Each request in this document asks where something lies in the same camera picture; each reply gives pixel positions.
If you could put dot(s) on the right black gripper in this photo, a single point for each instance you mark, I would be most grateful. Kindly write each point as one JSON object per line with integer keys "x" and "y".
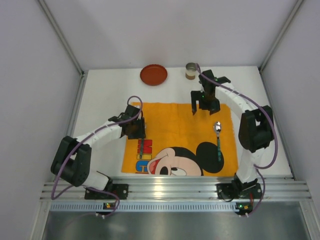
{"x": 205, "y": 104}

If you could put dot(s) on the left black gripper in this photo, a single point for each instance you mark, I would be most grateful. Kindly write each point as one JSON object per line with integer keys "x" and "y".
{"x": 138, "y": 129}

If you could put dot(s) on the fork with green handle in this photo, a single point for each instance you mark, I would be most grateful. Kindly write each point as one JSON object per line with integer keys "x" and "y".
{"x": 141, "y": 143}

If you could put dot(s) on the spoon with teal handle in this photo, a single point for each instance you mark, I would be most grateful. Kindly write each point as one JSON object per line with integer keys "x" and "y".
{"x": 217, "y": 129}

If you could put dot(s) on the metal cup with brown band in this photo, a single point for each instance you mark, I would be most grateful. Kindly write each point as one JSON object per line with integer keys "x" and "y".
{"x": 190, "y": 70}

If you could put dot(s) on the orange Mickey Mouse placemat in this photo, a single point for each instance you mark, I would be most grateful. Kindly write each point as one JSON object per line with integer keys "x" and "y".
{"x": 179, "y": 143}

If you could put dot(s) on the red round plate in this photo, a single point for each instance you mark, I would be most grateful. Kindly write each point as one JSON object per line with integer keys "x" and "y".
{"x": 153, "y": 75}

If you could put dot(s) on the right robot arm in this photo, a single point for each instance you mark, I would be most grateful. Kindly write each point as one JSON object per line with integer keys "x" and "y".
{"x": 256, "y": 132}

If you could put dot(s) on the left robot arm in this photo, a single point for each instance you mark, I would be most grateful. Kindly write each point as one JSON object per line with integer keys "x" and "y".
{"x": 72, "y": 161}

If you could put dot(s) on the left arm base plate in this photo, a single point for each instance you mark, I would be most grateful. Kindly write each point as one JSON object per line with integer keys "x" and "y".
{"x": 119, "y": 189}

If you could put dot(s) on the aluminium mounting rail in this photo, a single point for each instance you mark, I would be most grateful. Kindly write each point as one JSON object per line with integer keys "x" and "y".
{"x": 170, "y": 188}

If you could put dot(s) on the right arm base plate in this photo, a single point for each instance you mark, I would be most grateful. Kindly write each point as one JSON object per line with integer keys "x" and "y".
{"x": 233, "y": 191}

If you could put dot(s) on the slotted cable duct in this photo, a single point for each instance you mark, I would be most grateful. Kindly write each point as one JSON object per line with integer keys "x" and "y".
{"x": 150, "y": 207}

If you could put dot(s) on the right aluminium frame post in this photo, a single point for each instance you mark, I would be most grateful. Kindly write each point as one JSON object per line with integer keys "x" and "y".
{"x": 281, "y": 34}

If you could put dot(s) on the aluminium frame post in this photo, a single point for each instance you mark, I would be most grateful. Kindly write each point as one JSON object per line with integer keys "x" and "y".
{"x": 281, "y": 34}
{"x": 60, "y": 35}

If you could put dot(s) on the left aluminium frame post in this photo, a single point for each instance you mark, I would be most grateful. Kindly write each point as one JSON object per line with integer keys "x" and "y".
{"x": 60, "y": 35}

